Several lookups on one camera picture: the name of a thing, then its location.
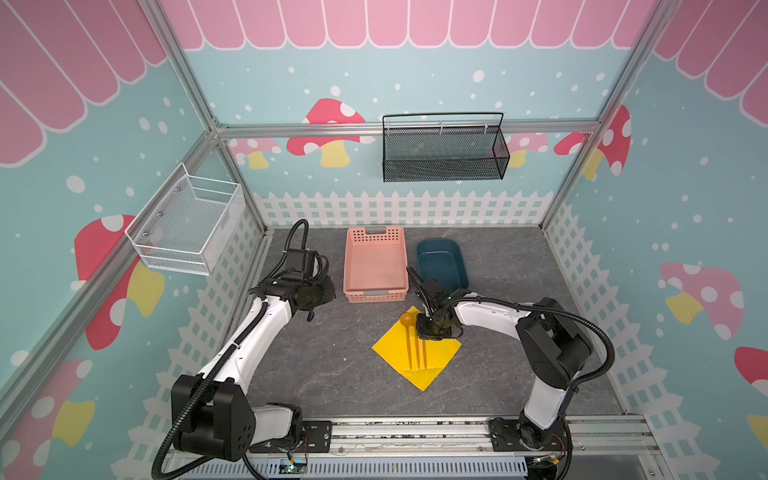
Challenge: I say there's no orange plastic spoon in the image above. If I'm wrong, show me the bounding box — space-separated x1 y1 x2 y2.
399 312 414 369

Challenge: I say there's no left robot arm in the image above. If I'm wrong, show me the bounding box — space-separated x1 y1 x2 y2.
151 219 336 479

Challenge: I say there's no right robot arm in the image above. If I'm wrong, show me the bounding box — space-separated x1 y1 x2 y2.
406 267 616 451

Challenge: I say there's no teal plastic tray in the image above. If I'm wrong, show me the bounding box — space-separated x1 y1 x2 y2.
416 238 469 292

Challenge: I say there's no pink plastic basket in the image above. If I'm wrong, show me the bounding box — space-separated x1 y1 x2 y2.
343 226 409 304

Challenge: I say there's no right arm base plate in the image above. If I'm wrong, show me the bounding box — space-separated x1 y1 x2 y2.
488 416 569 453

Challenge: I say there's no white wire wall basket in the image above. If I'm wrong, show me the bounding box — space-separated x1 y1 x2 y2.
125 164 245 276

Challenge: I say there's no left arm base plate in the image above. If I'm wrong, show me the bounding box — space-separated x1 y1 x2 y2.
289 420 333 453

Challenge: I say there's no black mesh wall basket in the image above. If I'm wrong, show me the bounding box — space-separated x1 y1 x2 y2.
381 112 511 183

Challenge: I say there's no aluminium mounting rail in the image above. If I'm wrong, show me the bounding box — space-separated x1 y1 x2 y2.
304 415 660 458

